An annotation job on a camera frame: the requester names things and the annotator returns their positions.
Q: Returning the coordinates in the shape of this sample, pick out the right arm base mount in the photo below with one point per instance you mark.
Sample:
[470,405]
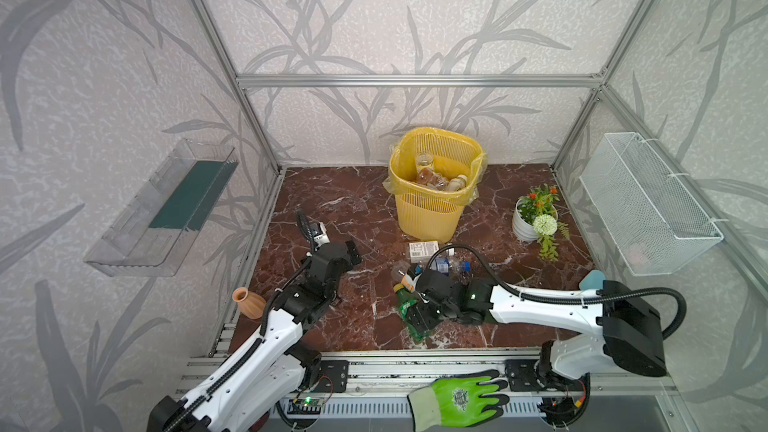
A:
[526,375]

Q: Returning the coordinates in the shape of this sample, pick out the small clear bottle blue label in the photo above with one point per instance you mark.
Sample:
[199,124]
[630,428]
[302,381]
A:
[454,268]

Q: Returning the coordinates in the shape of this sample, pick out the green circuit board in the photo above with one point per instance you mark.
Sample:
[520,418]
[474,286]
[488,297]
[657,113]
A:
[307,406]

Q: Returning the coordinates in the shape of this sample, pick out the green soda bottle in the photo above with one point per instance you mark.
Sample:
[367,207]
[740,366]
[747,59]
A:
[412,311]

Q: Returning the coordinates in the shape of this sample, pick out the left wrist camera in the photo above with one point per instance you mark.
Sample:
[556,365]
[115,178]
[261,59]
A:
[318,234]

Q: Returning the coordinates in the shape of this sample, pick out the white wire mesh basket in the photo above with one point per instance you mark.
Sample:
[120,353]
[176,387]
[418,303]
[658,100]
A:
[655,222]

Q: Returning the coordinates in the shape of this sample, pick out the clear acrylic wall shelf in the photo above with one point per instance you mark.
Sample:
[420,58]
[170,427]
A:
[157,229]

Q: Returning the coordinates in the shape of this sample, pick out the white pot artificial flowers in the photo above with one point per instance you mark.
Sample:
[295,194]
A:
[536,218]

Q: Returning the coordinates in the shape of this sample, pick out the yellow plastic bin liner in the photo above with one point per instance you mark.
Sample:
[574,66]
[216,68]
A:
[453,154]

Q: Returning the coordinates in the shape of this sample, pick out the square clear bottle white label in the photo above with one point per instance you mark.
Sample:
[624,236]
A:
[421,252]

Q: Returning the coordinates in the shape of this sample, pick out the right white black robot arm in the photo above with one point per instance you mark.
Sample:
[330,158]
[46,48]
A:
[613,325]

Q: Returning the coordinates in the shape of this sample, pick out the small terracotta vase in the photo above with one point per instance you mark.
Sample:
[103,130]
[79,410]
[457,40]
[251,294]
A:
[249,303]

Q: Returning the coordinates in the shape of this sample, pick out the yellow slatted waste bin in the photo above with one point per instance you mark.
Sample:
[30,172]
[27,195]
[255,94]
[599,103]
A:
[427,219]

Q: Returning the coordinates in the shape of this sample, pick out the green black work glove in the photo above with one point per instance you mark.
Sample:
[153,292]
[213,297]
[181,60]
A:
[459,401]

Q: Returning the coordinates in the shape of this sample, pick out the orange white milk tea bottle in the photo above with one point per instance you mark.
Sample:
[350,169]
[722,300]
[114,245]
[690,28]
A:
[456,184]

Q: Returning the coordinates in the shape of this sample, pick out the light blue bottle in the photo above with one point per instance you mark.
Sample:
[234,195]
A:
[594,280]

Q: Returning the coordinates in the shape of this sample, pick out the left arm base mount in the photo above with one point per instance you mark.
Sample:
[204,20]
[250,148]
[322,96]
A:
[326,376]

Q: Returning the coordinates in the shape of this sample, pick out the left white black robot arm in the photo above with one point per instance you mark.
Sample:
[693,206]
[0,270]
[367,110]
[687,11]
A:
[272,362]

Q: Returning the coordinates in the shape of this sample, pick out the clear bottle orange label cap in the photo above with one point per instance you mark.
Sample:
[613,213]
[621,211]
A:
[406,274]

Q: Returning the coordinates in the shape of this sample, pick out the clear bottle white green label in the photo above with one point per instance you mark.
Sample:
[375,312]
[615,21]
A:
[424,161]

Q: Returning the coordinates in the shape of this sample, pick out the yellow red label tea bottle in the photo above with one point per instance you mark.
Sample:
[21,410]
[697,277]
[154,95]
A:
[428,177]

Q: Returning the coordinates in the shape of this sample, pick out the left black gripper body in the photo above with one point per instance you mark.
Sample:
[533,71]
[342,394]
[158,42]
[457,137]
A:
[346,253]

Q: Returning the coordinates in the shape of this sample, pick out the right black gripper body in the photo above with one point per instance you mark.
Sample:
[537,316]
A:
[424,303]

